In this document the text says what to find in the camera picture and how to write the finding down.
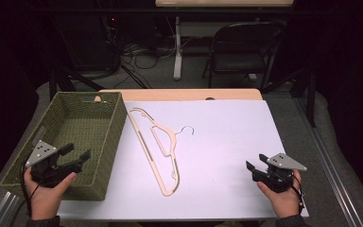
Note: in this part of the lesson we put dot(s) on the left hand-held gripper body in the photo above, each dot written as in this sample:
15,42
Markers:
45,164

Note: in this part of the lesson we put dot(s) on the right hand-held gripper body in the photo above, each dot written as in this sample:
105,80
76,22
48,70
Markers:
279,171

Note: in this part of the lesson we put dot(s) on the green woven basket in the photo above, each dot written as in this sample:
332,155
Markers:
82,126

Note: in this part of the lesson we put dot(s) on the beige clothes hanger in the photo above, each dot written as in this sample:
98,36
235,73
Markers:
157,151

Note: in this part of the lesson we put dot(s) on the person's right hand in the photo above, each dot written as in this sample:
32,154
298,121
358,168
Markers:
283,200

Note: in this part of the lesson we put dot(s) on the person's left hand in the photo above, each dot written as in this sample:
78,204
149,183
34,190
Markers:
45,197

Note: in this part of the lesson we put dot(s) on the white paper sheet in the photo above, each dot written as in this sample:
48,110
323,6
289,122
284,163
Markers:
211,157

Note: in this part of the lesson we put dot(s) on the person's right sleeve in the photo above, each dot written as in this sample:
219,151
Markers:
291,221

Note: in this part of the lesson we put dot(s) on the person's sleeve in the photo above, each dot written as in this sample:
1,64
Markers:
291,221
44,221

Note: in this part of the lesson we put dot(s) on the person's left sleeve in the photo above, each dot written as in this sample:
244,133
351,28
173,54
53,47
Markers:
44,221

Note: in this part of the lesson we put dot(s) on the black metal stand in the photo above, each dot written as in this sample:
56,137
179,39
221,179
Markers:
299,88
67,78

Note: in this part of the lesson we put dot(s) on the light wooden table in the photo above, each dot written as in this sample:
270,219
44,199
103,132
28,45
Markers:
182,94

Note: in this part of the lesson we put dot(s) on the black folding chair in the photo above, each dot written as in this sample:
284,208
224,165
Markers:
242,50

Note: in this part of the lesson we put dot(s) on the white table leg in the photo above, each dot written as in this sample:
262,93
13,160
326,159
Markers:
178,50

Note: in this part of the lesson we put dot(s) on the aluminium rail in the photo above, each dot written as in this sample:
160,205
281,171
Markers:
327,160
0,209

